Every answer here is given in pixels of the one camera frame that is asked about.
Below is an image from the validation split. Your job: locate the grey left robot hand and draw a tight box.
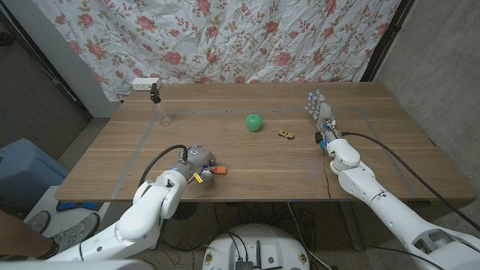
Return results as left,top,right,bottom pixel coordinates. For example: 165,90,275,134
175,145,218,185

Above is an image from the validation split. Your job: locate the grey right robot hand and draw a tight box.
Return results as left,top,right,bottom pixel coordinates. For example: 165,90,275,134
305,88,341,140

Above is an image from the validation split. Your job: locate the green stress ball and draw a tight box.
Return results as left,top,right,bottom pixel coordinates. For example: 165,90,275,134
245,113,263,133

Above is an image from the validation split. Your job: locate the black round mesh disc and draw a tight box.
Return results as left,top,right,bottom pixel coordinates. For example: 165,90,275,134
175,202,198,221

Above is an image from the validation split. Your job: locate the clear spray bottle black nozzle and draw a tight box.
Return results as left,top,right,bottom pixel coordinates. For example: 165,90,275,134
149,82,173,127

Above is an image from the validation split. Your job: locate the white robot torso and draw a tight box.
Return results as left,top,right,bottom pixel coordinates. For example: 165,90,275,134
202,223,311,270

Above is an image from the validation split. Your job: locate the white power strip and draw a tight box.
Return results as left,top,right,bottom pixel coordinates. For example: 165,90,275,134
130,76,163,92

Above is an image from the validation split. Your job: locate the black backdrop stand pole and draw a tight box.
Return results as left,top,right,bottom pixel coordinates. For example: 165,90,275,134
360,0,416,83

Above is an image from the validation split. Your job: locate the floral backdrop cloth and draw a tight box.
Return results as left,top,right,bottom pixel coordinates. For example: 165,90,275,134
31,0,402,102

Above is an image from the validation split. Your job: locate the blue flat floor object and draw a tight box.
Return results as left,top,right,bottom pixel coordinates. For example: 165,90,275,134
55,201,99,212

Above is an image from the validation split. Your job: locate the grey sneaker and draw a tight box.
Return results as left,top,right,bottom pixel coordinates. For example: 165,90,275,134
25,210,52,234
48,212,101,257

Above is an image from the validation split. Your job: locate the white floor panel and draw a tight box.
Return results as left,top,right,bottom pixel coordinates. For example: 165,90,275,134
24,185,113,241

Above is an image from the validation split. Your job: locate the white robot chest edge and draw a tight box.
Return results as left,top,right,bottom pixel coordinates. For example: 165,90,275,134
0,258,155,270

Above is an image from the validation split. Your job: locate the blue storage bin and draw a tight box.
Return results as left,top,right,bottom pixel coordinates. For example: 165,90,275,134
0,137,71,208

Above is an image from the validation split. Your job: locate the person's bare leg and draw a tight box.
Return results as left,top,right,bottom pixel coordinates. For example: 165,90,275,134
0,209,53,260

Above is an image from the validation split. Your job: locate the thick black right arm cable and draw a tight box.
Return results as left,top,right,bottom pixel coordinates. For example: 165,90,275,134
340,130,480,232

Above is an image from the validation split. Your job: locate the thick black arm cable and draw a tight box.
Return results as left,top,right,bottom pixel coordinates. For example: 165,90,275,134
340,130,480,232
138,144,189,188

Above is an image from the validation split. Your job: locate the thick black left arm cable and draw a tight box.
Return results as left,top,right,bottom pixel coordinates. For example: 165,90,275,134
138,144,189,188

